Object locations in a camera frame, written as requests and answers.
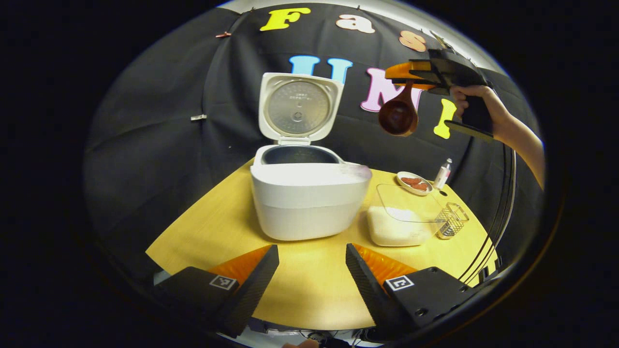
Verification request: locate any clear plastic rice container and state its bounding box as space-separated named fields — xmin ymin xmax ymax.
xmin=367 ymin=184 xmax=448 ymax=247

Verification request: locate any white rice cooker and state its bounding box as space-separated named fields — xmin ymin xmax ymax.
xmin=250 ymin=72 xmax=373 ymax=241

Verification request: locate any dark wooden spoon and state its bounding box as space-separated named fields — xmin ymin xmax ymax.
xmin=378 ymin=82 xmax=419 ymax=137

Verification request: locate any white round plate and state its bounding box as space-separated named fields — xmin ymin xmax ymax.
xmin=397 ymin=171 xmax=434 ymax=196

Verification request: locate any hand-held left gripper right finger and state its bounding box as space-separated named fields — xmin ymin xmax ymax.
xmin=345 ymin=243 xmax=486 ymax=340

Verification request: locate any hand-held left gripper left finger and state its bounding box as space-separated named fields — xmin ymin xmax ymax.
xmin=154 ymin=244 xmax=280 ymax=339

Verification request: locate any black backdrop cloth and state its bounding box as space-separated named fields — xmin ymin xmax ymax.
xmin=83 ymin=2 xmax=545 ymax=290

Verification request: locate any clear bottle with pink label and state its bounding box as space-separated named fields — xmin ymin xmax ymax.
xmin=433 ymin=158 xmax=453 ymax=190

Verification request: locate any metal wire chopstick holder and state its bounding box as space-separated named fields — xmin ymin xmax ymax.
xmin=434 ymin=202 xmax=470 ymax=240

